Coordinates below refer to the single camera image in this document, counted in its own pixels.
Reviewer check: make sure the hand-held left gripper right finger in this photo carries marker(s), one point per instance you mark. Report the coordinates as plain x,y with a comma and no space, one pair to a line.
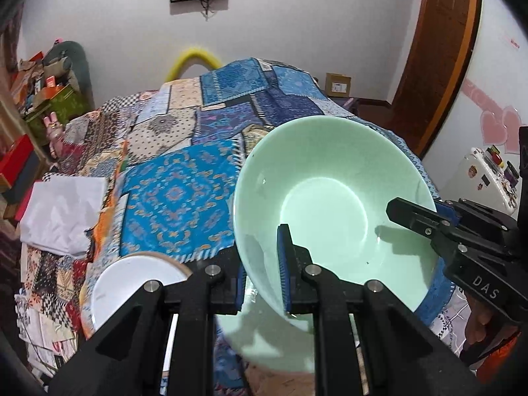
283,268

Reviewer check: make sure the brown wooden door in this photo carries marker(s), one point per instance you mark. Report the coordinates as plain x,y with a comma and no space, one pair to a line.
441,49

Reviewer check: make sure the grey green plush toy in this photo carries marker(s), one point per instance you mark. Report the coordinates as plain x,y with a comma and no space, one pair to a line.
74,62

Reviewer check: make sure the pink heart wall sticker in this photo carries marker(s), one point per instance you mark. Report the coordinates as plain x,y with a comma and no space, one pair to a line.
493,130

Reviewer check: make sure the green bowl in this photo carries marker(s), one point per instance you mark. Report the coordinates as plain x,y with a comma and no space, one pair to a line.
321,165

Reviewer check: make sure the pink bunny toy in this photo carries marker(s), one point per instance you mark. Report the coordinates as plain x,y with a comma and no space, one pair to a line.
53,132

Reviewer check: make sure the person's right hand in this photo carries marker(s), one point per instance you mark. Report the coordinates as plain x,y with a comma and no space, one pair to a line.
478,317

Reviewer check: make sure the green box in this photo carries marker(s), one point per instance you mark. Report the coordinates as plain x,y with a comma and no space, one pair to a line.
57,107

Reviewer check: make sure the white appliance with stickers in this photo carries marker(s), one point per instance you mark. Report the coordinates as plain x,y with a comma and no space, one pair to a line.
478,181

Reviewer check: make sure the white folded cloth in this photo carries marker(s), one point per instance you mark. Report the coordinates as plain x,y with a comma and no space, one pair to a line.
62,214

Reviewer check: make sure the yellow foam tube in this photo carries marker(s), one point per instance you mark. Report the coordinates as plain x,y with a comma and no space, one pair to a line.
194,57

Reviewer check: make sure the person's right forearm orange sleeve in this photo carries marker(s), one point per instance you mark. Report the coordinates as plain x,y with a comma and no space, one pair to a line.
501,354

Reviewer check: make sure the red box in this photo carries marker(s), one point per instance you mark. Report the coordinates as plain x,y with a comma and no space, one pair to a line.
16,161

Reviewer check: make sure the pink bowl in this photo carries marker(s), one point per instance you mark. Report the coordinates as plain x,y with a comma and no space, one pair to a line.
170,261

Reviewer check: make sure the pile of papers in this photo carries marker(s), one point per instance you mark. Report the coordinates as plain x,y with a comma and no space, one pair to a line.
45,338

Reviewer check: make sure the cardboard box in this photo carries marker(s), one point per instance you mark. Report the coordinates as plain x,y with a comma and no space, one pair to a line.
338,85

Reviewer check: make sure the patchwork printed tablecloth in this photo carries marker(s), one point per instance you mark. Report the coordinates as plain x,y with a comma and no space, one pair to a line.
173,198

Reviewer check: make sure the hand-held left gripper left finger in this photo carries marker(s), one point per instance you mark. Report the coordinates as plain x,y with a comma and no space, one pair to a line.
239,291

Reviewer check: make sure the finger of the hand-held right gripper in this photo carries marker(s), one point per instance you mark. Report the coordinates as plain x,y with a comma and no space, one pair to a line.
416,218
447,214

